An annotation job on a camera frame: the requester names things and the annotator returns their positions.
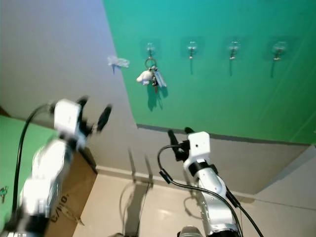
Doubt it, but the green wall board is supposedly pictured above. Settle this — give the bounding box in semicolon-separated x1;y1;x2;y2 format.
103;0;316;145

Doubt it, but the brown cardboard box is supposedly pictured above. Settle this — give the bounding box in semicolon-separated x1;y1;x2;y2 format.
47;148;98;237

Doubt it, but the silver key bunch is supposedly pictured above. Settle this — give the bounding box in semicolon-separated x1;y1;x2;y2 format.
0;186;9;203

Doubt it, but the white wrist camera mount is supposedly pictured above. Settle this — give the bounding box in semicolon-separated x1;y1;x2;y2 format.
54;98;86;140
187;131;211;166

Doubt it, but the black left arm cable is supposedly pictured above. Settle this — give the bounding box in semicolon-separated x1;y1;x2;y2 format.
14;103;56;218

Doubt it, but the clear adhesive wall hook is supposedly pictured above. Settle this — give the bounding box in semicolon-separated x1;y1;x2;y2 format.
269;39;291;62
223;39;245;61
141;39;161;59
181;39;203;60

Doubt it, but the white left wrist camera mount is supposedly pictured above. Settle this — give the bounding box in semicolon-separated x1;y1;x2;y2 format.
54;98;86;140

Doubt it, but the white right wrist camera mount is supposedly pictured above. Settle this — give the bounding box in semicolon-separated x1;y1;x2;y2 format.
187;131;211;166

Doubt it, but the crumpled white tape piece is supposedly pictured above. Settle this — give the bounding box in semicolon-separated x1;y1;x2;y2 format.
107;56;130;74

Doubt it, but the grey right robot leg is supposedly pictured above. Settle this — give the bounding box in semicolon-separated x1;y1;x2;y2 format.
178;226;203;237

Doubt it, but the key bunch with white plush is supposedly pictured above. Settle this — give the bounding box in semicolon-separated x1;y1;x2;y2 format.
136;57;167;93

